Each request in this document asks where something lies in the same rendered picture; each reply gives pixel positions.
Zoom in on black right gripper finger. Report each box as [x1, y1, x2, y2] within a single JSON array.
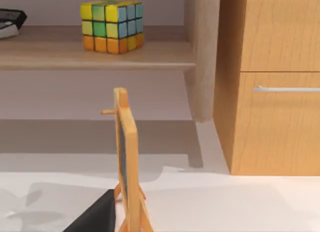
[[62, 189, 118, 232]]

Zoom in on wooden framed blackboard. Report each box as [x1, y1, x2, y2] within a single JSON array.
[[100, 87, 154, 232]]

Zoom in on long metal handle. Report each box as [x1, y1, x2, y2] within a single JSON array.
[[252, 85, 320, 93]]

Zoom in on wooden cupboard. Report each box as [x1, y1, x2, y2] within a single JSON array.
[[212, 0, 320, 177]]

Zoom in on wooden drawer front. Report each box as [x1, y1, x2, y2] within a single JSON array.
[[231, 71, 320, 177]]

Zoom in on black and white stapler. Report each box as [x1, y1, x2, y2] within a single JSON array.
[[0, 8, 28, 40]]

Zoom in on pale wooden open shelf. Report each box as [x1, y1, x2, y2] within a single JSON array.
[[0, 0, 221, 124]]

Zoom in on multicoloured puzzle cube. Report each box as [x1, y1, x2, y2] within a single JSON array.
[[79, 0, 145, 54]]

